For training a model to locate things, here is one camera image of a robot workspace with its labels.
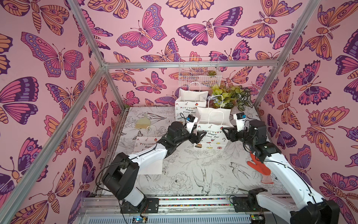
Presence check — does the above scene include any white paper bag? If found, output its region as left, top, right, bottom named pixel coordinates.
left=194, top=102, right=233, bottom=150
left=174, top=82, right=208, bottom=123
left=133, top=125, right=163, bottom=175

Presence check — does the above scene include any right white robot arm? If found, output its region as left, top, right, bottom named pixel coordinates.
left=222, top=120, right=340, bottom=224

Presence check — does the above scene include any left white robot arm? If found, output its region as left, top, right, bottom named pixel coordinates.
left=102, top=121, right=207, bottom=212

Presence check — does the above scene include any green potted plant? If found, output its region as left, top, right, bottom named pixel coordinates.
left=208, top=85, right=253, bottom=112

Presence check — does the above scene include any red rubber glove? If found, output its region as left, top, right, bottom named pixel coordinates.
left=247, top=154, right=274, bottom=184

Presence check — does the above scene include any tan straw hat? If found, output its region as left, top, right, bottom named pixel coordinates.
left=135, top=118, right=152, bottom=129

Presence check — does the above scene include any small succulent in basket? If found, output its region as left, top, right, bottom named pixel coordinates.
left=208, top=71, right=217, bottom=76

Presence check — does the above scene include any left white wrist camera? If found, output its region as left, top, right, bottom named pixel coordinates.
left=185, top=114, right=198, bottom=133

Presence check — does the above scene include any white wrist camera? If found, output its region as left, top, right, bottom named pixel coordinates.
left=233, top=112, right=246, bottom=132
left=185, top=114, right=198, bottom=133

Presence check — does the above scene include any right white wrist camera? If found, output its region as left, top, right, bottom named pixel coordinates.
left=233, top=112, right=246, bottom=132

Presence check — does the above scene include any white wire wall basket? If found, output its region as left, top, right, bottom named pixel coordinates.
left=178, top=61, right=222, bottom=88

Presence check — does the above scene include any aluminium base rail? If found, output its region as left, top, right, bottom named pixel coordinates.
left=75, top=194, right=290, bottom=224

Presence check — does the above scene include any aluminium frame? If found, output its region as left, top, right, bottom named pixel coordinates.
left=1, top=1, right=320, bottom=224

